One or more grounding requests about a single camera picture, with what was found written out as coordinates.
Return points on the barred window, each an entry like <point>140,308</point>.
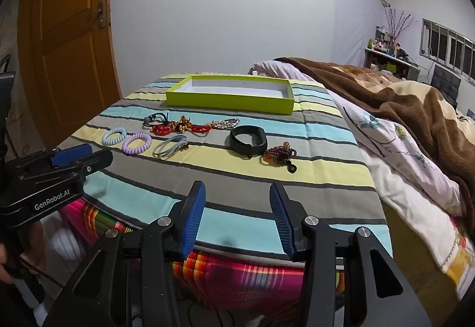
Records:
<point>445,45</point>

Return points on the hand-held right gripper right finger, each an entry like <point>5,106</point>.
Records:
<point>281,223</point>

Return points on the white floral quilt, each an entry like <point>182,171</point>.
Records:
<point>389,148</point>

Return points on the group of bottles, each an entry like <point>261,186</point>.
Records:
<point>386,43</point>

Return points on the white shelf unit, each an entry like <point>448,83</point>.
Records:
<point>386,61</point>

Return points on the black wristband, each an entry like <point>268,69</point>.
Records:
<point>259,142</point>

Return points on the green cardboard box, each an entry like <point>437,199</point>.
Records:
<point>222,101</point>

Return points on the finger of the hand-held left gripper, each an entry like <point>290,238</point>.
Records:
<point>70,156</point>
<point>97,160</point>

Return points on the black chair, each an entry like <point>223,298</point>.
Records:
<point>445,84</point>

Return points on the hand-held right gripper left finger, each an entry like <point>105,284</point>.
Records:
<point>193,219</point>

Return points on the metal door lock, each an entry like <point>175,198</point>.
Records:
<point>102,15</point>

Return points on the vase of purple branches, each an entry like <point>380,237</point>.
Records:
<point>397,26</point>

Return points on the striped bedsheet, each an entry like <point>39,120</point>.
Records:
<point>241,178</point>

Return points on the person's left hand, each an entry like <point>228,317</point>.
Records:
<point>4,264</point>

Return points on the wooden door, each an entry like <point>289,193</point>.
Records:
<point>66,52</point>

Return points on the brown fleece blanket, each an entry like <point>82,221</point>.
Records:
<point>426,108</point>

